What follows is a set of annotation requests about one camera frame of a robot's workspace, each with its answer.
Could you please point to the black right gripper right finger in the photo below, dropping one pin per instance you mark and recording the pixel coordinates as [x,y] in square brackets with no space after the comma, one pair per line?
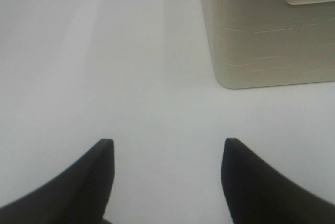
[257,193]

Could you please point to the beige basket with grey rim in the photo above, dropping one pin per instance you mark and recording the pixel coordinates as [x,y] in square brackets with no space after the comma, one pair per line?
[260,43]

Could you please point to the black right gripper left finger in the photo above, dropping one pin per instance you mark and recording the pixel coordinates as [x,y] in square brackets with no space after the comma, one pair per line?
[79,194]

